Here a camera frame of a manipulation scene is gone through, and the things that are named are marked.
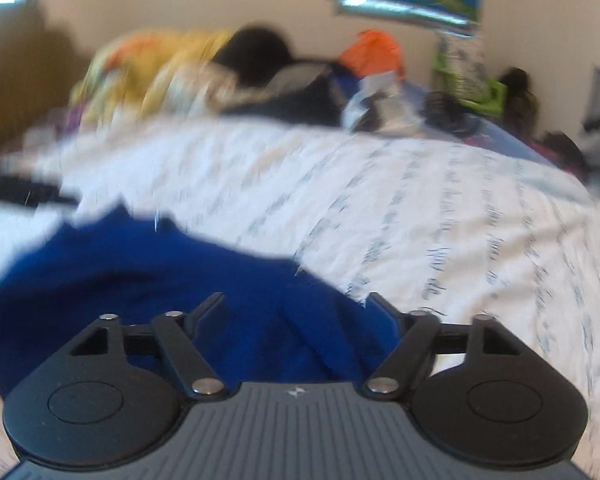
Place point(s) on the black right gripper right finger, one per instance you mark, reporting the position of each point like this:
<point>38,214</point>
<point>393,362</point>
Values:
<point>477,392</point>

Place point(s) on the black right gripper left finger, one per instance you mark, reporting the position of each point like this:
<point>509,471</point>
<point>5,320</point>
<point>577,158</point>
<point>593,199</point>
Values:
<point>113,392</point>

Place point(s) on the blue sweater with white print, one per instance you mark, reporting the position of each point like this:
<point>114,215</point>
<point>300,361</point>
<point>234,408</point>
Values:
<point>280,323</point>

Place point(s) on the white patterned bed sheet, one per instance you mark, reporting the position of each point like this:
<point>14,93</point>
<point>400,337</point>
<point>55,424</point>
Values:
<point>427,224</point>

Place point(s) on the silver plastic bag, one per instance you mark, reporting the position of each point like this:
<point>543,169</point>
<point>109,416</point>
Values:
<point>381,107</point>

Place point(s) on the grey and navy jacket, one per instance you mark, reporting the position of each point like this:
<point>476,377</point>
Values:
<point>309,92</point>

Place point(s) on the brown wooden headboard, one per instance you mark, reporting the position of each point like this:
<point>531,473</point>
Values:
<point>39,64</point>

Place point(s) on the yellow floral quilt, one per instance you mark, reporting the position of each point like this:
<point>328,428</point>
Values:
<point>132,72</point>

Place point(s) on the orange garment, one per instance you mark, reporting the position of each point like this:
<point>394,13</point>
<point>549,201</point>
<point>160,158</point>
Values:
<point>374,52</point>

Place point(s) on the black garment on bed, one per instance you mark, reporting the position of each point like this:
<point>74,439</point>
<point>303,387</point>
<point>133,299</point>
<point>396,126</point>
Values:
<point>255,54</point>

